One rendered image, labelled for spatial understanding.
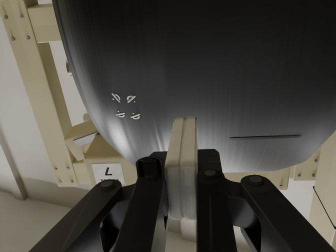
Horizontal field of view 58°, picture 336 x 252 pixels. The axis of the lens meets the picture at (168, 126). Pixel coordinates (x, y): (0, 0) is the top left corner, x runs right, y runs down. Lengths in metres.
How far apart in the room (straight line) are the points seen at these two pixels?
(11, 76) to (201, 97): 6.61
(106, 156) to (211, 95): 0.67
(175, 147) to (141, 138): 0.17
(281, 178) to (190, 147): 0.81
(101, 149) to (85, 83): 0.65
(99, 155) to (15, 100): 6.20
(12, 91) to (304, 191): 5.82
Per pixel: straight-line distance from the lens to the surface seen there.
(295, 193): 5.49
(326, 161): 0.74
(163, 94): 0.28
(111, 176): 0.96
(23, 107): 7.02
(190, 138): 0.17
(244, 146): 0.34
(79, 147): 1.10
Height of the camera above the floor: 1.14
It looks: 29 degrees up
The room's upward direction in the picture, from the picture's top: 174 degrees clockwise
